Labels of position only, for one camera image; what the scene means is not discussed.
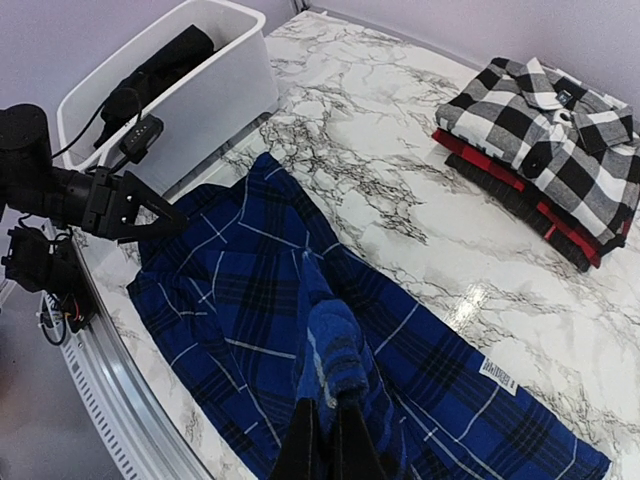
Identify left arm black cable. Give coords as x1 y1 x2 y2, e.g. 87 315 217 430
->
49 87 144 161

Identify blue plaid long sleeve shirt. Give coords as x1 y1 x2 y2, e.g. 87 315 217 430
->
128 154 610 479

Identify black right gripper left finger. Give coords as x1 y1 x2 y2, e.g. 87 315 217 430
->
269 398 320 480

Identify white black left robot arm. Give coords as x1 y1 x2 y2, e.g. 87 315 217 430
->
1 167 188 320

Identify white plastic bin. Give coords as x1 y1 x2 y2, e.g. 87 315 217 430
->
57 1 279 194

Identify red black folded shirt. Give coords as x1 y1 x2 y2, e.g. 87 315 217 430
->
432 129 602 272

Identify aluminium front rail frame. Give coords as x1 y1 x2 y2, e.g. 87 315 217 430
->
60 231 212 479

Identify black white checked folded shirt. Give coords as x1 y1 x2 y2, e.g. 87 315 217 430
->
435 57 639 244

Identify black garment in bin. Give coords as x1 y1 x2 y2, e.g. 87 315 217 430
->
93 25 215 149

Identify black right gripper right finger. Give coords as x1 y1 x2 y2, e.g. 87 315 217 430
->
334 394 387 480

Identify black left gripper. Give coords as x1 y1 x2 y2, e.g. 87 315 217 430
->
44 167 188 243

